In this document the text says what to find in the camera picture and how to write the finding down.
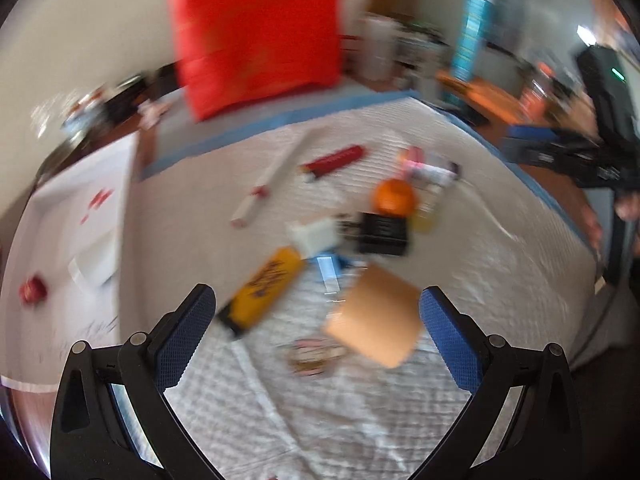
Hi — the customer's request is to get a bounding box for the red fabric bag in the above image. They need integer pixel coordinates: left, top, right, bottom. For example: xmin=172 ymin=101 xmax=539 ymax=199
xmin=164 ymin=0 xmax=347 ymax=122

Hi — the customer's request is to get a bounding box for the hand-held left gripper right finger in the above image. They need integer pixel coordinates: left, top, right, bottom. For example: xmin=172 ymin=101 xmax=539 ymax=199
xmin=409 ymin=285 xmax=585 ymax=480

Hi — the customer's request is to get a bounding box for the pink small packet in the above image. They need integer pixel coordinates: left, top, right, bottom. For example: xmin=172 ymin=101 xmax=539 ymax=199
xmin=399 ymin=147 xmax=427 ymax=177

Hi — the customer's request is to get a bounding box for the orange round toy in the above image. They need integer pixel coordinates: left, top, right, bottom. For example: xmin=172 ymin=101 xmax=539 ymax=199
xmin=372 ymin=179 xmax=417 ymax=219

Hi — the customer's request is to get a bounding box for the teal spray can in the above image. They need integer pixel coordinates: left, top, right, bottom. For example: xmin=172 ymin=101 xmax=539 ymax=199
xmin=449 ymin=0 xmax=497 ymax=82

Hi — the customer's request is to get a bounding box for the person's right hand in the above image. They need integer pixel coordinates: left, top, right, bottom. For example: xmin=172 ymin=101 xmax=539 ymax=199
xmin=616 ymin=192 xmax=640 ymax=222

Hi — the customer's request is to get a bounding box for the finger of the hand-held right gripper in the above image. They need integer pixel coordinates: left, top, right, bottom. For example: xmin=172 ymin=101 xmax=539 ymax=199
xmin=506 ymin=125 xmax=601 ymax=148
xmin=500 ymin=139 xmax=617 ymax=190

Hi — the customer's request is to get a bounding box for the white tray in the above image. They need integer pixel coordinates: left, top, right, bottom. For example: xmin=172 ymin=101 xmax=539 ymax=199
xmin=0 ymin=135 xmax=142 ymax=392

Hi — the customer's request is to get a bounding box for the white plastic container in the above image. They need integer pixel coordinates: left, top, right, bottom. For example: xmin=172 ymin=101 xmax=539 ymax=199
xmin=350 ymin=12 xmax=402 ymax=83

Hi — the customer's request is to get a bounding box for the yellow black tube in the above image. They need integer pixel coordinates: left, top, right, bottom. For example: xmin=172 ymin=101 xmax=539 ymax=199
xmin=216 ymin=246 xmax=307 ymax=342

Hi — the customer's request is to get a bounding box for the red pen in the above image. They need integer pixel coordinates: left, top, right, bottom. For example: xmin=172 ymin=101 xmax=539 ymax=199
xmin=299 ymin=145 xmax=369 ymax=182

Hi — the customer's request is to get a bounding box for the white plug adapter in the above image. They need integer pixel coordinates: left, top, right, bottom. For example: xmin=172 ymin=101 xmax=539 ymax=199
xmin=286 ymin=217 xmax=342 ymax=257

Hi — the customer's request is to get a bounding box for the small red object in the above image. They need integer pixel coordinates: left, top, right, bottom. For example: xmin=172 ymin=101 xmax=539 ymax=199
xmin=19 ymin=276 xmax=48 ymax=305

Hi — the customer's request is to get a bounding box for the tan cardboard card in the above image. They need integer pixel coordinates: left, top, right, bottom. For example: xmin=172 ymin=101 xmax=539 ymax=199
xmin=321 ymin=265 xmax=422 ymax=370

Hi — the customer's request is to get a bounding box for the yellow liquid dropper bottle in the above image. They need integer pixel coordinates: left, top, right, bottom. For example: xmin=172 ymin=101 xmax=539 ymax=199
xmin=414 ymin=185 xmax=447 ymax=234

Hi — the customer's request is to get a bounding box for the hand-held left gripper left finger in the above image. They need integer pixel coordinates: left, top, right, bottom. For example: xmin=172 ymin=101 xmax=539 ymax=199
xmin=50 ymin=284 xmax=224 ymax=480

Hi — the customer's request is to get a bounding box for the black box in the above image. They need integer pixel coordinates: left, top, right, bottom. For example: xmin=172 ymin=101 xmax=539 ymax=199
xmin=349 ymin=211 xmax=412 ymax=257

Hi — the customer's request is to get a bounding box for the white and red tube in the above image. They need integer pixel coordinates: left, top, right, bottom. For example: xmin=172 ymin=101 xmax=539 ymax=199
xmin=230 ymin=129 xmax=323 ymax=227

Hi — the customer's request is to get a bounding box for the patterned small packet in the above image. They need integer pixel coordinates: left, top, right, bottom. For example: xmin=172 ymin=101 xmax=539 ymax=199
xmin=286 ymin=337 xmax=347 ymax=377

